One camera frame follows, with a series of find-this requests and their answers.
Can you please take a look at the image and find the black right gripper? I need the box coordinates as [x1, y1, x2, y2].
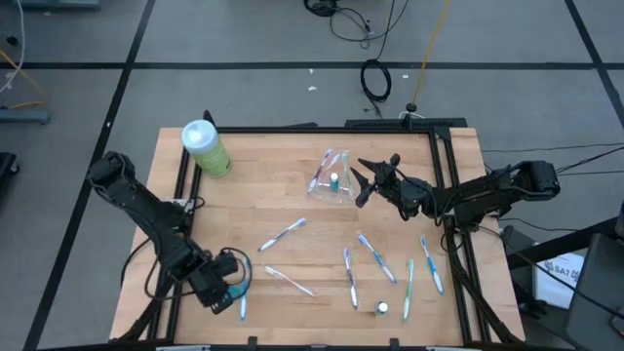
[350, 153, 438, 220]

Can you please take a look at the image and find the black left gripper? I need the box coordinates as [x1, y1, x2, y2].
[188, 260, 248, 316]

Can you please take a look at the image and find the blue white toothbrush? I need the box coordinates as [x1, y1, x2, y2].
[238, 256, 249, 323]
[419, 234, 446, 296]
[357, 234, 398, 286]

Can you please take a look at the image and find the green white toothbrush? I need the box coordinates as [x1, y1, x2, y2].
[341, 150, 353, 190]
[402, 258, 415, 323]

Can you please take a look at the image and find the purple white toothbrush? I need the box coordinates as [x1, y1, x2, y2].
[342, 247, 361, 311]
[308, 148, 334, 194]

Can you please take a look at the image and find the orange white toothbrush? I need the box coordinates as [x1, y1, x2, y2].
[263, 265, 317, 298]

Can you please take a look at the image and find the white blue-tipped toothbrush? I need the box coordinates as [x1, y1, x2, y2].
[256, 216, 308, 254]

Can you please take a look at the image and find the clear acrylic organizer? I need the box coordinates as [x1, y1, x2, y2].
[306, 147, 356, 204]

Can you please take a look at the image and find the black stand base bar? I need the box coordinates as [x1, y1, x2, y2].
[344, 117, 468, 131]

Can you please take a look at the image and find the green disinfecting wipes canister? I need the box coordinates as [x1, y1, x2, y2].
[180, 119, 234, 179]

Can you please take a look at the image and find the black diagonal floor beam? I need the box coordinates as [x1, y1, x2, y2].
[504, 216, 624, 269]

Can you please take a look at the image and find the white labelled box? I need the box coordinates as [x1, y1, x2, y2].
[532, 252, 586, 311]

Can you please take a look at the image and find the black chair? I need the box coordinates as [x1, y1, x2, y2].
[566, 232, 624, 351]

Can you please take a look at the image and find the grey floor base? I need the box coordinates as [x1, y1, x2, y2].
[0, 108, 53, 126]
[19, 0, 102, 11]

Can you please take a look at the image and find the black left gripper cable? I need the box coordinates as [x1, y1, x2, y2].
[219, 246, 254, 292]

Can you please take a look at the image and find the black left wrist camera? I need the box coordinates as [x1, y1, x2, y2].
[213, 249, 241, 282]

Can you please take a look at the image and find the black aluminium table frame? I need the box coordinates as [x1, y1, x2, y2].
[112, 109, 527, 351]

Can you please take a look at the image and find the black coiled floor cable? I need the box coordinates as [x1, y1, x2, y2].
[359, 58, 394, 104]

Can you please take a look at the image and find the yellow hanging cable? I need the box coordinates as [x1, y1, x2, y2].
[411, 0, 453, 106]

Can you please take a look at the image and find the thin black floor cable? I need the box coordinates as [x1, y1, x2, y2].
[480, 142, 624, 154]

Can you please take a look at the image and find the black floor cable bundle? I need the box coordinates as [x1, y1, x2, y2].
[302, 0, 410, 50]

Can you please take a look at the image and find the yellow floor cable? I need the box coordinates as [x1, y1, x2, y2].
[0, 48, 49, 111]

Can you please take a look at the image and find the white floor cable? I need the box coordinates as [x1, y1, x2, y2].
[0, 0, 26, 95]

